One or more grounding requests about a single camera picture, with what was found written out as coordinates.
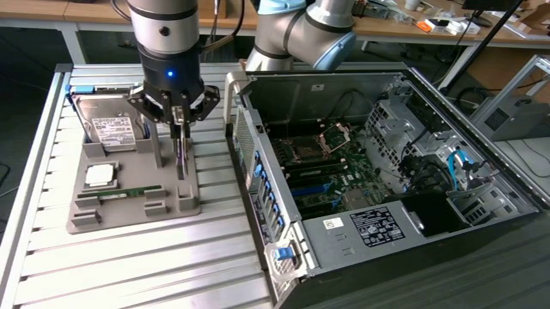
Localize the white small box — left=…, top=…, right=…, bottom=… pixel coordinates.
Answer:
left=446, top=21, right=482, bottom=35

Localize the wooden office desk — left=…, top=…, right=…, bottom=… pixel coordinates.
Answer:
left=0, top=0, right=259, bottom=65
left=354, top=0, right=550, bottom=81

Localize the orange small box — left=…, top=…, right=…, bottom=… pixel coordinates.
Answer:
left=419, top=18, right=450, bottom=33

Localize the silver hard disk drive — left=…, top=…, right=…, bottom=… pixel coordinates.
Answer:
left=71, top=95, right=146, bottom=152

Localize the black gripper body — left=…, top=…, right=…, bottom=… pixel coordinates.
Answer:
left=138, top=48, right=206, bottom=95

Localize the grey power supply unit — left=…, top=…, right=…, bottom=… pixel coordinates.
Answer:
left=300, top=199, right=426, bottom=270

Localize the grey chipset heat sink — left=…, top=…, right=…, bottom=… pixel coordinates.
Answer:
left=346, top=189, right=375, bottom=209

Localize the black tripod pole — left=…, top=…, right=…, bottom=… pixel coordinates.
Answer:
left=438, top=0, right=527, bottom=96

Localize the graphics card with metal bracket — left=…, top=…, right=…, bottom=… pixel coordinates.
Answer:
left=171, top=108, right=194, bottom=181

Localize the green motherboard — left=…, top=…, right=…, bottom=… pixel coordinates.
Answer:
left=268, top=122, right=400, bottom=220

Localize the black monitor with stand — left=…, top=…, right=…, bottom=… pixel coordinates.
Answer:
left=462, top=0, right=523, bottom=28

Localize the black wire bundle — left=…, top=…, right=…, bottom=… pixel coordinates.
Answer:
left=396, top=154, right=457, bottom=194

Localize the grey parts rack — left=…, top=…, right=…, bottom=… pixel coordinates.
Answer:
left=67, top=106, right=202, bottom=235

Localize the blue wire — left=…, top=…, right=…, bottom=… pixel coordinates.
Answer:
left=446, top=146, right=477, bottom=191

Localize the silver CPU chip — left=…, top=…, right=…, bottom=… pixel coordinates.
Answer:
left=84, top=165, right=115, bottom=187

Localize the perforated metal drive cage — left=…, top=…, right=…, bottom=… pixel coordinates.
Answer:
left=364, top=96, right=435, bottom=181

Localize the black installed RAM stick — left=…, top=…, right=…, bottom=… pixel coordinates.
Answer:
left=286, top=162, right=347, bottom=181

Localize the thin black wire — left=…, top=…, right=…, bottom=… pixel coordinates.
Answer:
left=332, top=89, right=375, bottom=129

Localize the grey disk bay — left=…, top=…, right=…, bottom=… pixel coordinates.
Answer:
left=446, top=183, right=517, bottom=226

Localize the metal socket cover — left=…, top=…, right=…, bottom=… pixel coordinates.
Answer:
left=316, top=124, right=351, bottom=152

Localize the blue disk carrier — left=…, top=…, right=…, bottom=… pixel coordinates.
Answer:
left=64, top=84, right=150, bottom=144

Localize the brown cardboard piece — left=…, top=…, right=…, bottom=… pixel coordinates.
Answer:
left=518, top=3, right=550, bottom=33

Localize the aluminium profile frame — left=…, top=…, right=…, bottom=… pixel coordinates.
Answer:
left=506, top=53, right=550, bottom=100

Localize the green RAM stick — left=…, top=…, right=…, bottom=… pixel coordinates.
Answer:
left=79, top=185, right=163, bottom=200

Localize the blue expansion slot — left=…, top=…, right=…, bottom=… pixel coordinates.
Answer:
left=291, top=183, right=334, bottom=198

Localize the open grey PC case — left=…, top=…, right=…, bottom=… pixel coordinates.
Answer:
left=223, top=62, right=550, bottom=309

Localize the brown cardboard box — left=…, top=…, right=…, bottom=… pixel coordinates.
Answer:
left=199, top=0, right=228, bottom=19

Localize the CPU socket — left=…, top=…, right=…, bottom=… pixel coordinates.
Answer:
left=286, top=136, right=334, bottom=162

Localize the grey computer tower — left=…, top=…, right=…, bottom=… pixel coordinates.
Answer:
left=470, top=93, right=550, bottom=142

